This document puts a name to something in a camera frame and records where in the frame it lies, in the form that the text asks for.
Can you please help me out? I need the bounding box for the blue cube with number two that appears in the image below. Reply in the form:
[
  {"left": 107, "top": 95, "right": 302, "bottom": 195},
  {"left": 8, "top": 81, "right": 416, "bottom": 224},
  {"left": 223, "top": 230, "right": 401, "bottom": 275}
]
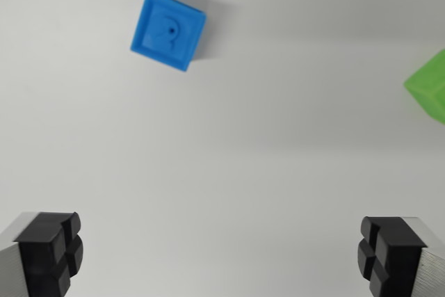
[{"left": 130, "top": 0, "right": 208, "bottom": 72}]

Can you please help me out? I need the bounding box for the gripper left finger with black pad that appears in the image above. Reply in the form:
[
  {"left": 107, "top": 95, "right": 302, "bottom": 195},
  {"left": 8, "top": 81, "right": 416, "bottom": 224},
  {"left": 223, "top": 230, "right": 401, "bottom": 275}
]
[{"left": 0, "top": 211, "right": 84, "bottom": 297}]

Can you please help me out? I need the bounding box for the green cube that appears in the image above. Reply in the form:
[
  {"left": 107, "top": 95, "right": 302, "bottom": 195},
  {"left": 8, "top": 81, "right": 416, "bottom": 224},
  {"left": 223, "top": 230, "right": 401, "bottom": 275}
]
[{"left": 403, "top": 48, "right": 445, "bottom": 124}]

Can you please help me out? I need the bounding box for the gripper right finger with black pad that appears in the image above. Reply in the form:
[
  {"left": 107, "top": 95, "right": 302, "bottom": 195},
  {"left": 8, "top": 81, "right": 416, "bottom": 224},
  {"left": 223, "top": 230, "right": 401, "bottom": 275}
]
[{"left": 357, "top": 216, "right": 445, "bottom": 297}]

